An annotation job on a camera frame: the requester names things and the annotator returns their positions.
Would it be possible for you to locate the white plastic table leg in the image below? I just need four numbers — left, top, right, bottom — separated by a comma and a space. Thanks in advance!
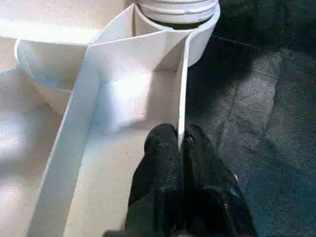
137, 0, 220, 25

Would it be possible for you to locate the white plastic children's table top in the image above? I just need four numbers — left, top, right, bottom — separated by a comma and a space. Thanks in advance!
0, 0, 221, 237

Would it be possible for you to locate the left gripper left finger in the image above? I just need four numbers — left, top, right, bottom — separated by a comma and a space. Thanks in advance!
125, 123, 184, 237

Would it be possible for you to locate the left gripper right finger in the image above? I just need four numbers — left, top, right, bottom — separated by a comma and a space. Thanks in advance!
179, 123, 258, 237

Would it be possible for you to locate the black work mat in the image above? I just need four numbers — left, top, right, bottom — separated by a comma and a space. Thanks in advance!
185, 0, 316, 237

